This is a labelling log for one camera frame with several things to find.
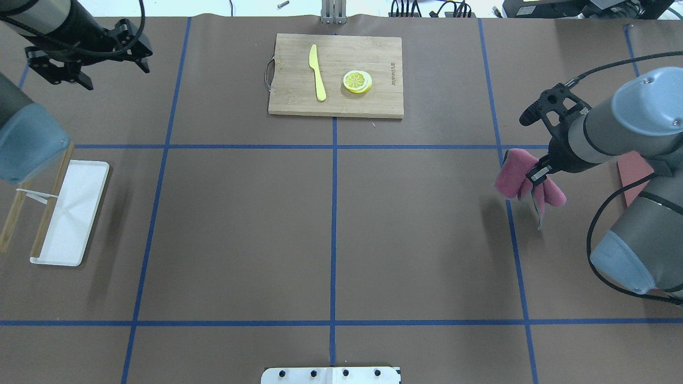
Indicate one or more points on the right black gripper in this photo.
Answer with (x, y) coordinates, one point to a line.
(561, 154)

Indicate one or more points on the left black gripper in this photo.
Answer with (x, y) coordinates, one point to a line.
(81, 33)

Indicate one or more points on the pink and grey cloth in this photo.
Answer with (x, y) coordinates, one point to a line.
(512, 183)

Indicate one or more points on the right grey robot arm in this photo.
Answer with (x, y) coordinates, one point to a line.
(634, 240)

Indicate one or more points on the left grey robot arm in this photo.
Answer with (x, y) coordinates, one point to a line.
(32, 139)

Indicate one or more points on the pink plastic bin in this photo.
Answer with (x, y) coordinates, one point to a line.
(632, 167)

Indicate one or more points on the outer wooden rack bar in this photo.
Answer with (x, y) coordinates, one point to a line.
(13, 216)

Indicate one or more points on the wooden rack bar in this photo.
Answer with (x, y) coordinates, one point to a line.
(13, 216)
(51, 202)

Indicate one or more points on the white rectangular tray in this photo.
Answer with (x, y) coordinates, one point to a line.
(74, 214)

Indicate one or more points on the bamboo cutting board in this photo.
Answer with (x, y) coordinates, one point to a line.
(292, 88)

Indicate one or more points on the inner wooden rack bar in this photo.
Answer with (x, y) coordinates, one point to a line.
(51, 202)

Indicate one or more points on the yellow lemon slice toy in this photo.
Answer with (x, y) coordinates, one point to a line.
(357, 81)

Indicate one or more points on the yellow plastic knife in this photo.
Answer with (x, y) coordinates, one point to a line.
(320, 91)

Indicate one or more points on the white rack bracket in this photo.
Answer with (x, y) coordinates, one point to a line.
(38, 196)

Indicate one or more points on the aluminium frame post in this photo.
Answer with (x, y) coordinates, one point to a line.
(333, 12)

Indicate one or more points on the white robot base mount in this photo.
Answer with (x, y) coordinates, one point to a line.
(353, 374)

